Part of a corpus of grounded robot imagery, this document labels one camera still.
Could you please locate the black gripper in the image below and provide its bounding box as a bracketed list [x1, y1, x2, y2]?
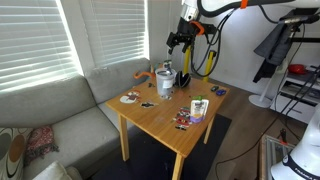
[166, 18, 200, 55]

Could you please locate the translucent plastic cup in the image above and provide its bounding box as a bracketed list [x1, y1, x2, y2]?
[154, 68, 177, 98]

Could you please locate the yellow stand leg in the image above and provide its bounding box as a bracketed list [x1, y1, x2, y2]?
[203, 49, 218, 83]
[183, 46, 193, 75]

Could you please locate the black glasses case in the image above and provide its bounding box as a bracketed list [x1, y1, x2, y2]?
[174, 70, 192, 89]

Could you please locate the orange octopus plush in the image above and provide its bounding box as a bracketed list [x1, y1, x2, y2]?
[133, 64, 158, 82]

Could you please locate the white window blind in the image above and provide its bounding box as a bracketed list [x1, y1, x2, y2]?
[79, 0, 150, 69]
[0, 0, 80, 94]

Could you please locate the dark knight sword sticker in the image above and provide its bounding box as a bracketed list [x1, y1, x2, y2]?
[139, 101, 159, 109]

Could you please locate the round santa figure sticker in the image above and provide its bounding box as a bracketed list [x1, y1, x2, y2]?
[119, 89, 142, 105]

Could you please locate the light wooden square table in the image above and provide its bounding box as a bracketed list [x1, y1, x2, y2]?
[104, 68, 231, 180]

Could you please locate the dark hanging jacket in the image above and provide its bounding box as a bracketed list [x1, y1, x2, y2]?
[252, 21, 298, 84]

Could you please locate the white floor stand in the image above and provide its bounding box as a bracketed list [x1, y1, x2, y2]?
[248, 71, 284, 109]

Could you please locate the dark floor rug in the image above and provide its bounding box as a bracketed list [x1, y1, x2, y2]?
[89, 113, 233, 180]

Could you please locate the red round object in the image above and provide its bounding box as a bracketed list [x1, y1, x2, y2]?
[287, 63, 308, 75]

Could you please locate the white shelf unit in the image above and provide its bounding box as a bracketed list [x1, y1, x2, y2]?
[269, 64, 320, 125]

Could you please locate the gray fabric sofa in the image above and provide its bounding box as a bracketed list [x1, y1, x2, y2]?
[0, 57, 158, 180]

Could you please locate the metal framed glass box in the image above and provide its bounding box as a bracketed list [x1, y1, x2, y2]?
[259, 134, 298, 180]

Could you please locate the red patterned cloth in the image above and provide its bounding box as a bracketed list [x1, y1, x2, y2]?
[23, 124, 60, 168]

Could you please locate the cream fabric sofa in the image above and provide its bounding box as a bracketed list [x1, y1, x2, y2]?
[31, 160, 84, 180]

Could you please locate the oval patterned pillow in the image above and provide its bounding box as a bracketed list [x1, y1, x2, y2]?
[0, 127, 34, 180]

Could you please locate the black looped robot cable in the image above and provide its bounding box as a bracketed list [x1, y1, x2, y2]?
[190, 8, 236, 78]

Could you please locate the black overhead mount bar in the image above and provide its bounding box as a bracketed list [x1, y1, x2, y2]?
[279, 7, 320, 25]

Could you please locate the black floor cable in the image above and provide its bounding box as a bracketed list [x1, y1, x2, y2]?
[213, 113, 288, 180]

